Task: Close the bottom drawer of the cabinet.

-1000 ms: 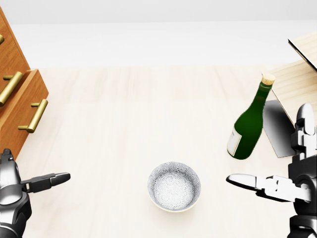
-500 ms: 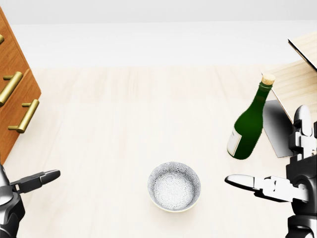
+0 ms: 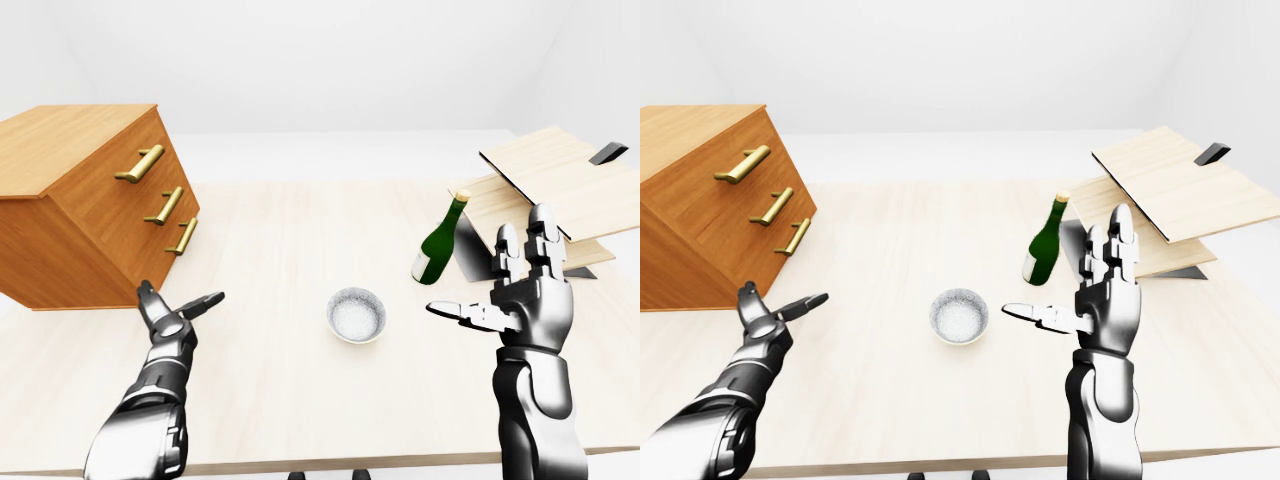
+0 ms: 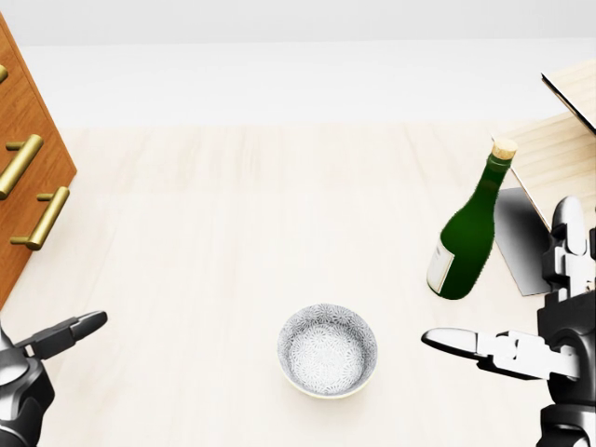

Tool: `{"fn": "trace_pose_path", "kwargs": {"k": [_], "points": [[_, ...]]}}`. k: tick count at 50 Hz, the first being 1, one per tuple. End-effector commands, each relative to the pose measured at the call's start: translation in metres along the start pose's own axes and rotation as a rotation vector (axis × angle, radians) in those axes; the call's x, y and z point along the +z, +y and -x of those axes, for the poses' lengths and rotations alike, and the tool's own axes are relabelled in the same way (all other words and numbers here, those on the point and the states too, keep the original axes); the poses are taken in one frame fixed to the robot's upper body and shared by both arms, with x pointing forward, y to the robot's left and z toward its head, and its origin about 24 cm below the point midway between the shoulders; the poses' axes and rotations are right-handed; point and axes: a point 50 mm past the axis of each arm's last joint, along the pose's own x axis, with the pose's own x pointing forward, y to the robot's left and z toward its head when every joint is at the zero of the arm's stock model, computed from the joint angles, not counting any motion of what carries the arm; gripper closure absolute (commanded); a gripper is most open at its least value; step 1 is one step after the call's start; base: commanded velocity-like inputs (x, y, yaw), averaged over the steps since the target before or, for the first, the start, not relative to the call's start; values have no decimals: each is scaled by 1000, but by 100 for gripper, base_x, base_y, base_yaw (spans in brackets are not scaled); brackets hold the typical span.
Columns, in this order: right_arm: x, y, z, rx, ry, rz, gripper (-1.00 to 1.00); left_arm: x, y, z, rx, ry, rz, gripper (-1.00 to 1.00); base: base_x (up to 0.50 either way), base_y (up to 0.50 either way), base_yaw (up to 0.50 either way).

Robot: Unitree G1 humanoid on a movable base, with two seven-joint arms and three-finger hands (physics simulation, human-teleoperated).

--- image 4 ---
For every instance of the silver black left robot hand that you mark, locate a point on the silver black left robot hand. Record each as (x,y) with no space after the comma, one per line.
(23,386)

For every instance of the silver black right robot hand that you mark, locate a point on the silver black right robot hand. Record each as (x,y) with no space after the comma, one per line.
(565,340)

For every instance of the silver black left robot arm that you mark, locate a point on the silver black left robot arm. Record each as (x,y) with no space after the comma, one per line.
(14,435)

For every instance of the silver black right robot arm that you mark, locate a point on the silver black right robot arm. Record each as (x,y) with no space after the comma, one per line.
(568,428)

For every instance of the wooden cabinet with drawers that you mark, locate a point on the wooden cabinet with drawers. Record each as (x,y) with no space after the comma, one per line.
(28,116)

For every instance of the green glass bottle with cork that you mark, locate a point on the green glass bottle with cork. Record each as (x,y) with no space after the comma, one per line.
(470,233)

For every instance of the pale wooden slatted rack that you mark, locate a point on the pale wooden slatted rack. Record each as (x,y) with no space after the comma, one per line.
(554,153)

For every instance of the grey patterned bowl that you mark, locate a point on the grey patterned bowl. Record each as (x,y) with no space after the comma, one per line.
(326,354)

